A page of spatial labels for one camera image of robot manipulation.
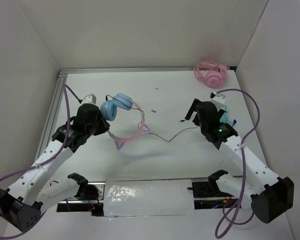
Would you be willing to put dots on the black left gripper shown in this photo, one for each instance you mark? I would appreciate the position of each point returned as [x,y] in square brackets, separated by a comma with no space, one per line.
[104,124]

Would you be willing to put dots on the teal cat-ear headphones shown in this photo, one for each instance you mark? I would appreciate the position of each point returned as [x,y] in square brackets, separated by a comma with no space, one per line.
[225,119]

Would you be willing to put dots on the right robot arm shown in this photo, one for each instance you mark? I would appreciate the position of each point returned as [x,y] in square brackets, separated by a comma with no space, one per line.
[266,193]

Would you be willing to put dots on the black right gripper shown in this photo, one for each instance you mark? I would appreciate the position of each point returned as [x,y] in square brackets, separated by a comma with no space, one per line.
[193,108]

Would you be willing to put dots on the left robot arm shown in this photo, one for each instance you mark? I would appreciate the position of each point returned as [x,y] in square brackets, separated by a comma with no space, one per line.
[23,203]

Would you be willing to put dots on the white taped cover plate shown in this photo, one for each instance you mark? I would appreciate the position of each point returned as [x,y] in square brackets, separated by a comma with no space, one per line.
[148,198]

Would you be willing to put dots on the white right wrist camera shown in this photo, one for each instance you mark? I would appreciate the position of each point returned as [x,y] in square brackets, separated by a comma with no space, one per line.
[218,99]

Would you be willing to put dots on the blue pink cat-ear headphones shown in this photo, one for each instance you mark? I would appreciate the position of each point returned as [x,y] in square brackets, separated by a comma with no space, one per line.
[109,111]

